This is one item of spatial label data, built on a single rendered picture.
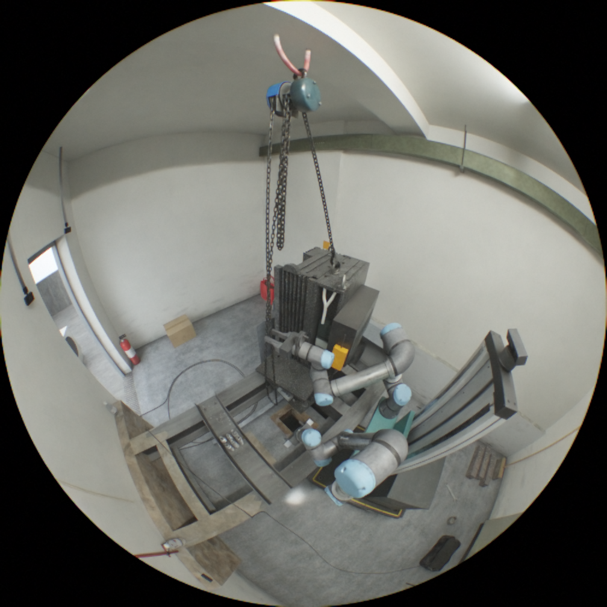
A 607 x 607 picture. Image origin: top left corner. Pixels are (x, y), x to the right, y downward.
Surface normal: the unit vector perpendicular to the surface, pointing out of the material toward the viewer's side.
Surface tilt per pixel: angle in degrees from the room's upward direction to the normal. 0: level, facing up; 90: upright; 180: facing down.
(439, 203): 90
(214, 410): 0
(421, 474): 0
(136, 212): 90
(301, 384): 0
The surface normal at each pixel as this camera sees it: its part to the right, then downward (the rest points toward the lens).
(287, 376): 0.07, -0.81
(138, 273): 0.69, 0.46
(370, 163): -0.71, 0.36
